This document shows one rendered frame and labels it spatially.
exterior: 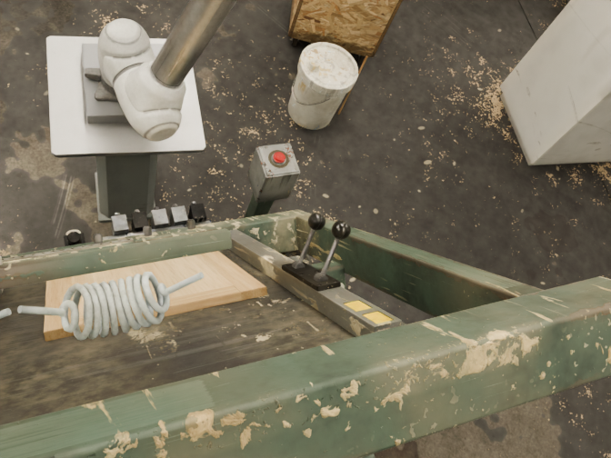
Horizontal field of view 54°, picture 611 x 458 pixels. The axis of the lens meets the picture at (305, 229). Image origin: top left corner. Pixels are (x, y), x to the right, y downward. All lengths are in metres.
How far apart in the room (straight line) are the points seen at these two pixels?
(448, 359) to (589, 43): 2.81
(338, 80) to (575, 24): 1.25
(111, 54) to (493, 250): 2.16
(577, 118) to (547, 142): 0.24
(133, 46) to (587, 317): 1.53
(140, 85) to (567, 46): 2.33
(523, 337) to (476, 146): 2.90
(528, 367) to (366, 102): 2.81
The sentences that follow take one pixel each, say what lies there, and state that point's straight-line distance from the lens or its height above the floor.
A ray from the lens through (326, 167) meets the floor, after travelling 3.15.
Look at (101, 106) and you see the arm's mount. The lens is 2.17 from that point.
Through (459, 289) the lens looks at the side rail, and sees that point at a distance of 1.17.
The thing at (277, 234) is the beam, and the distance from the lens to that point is 1.88.
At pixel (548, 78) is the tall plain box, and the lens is 3.61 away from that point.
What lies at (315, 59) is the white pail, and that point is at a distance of 3.03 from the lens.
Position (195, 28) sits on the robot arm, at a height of 1.29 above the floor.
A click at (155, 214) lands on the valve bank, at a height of 0.76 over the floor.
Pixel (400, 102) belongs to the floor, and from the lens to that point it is 3.59.
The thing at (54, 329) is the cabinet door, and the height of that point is 1.35.
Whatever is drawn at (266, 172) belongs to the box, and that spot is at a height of 0.93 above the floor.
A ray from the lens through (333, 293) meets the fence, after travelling 1.13.
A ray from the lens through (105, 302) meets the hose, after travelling 0.70.
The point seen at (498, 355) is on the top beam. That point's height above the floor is 1.90.
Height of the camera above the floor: 2.52
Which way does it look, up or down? 59 degrees down
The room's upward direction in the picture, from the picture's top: 30 degrees clockwise
